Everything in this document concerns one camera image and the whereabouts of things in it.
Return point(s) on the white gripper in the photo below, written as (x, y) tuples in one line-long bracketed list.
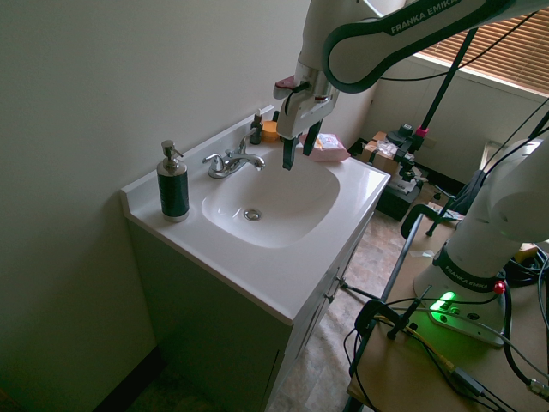
[(304, 112)]

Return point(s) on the white Franka Panda arm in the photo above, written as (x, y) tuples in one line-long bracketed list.
[(480, 223)]

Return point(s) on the small dark sanitizer bottle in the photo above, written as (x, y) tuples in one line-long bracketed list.
[(257, 129)]

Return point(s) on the pink wipes pack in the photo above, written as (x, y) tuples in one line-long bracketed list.
[(328, 148)]

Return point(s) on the orange round container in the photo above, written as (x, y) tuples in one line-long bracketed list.
[(270, 131)]

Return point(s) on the chrome sink faucet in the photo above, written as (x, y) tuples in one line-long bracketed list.
[(233, 159)]

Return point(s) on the white sink vanity top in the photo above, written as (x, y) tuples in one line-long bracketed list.
[(266, 214)]

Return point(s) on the brown cardboard box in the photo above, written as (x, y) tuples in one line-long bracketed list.
[(379, 154)]

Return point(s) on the chrome sink drain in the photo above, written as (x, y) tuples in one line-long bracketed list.
[(252, 214)]

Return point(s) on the black equipment case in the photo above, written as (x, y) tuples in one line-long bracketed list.
[(399, 199)]

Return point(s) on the dark green soap dispenser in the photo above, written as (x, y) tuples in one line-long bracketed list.
[(173, 187)]

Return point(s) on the black c-clamp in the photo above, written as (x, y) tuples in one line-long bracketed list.
[(388, 315), (424, 219)]

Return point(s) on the white vanity cabinet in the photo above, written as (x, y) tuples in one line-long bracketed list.
[(240, 343)]

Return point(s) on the wooden window blinds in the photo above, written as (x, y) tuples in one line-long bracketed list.
[(493, 56)]

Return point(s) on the red emergency stop button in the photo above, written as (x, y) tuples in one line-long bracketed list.
[(498, 286)]

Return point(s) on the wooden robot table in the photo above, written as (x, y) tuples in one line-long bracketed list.
[(433, 365)]

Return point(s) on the red wrist camera mount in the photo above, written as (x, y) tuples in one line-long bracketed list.
[(285, 84)]

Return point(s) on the black camera stand pole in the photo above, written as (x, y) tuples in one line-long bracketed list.
[(446, 81)]

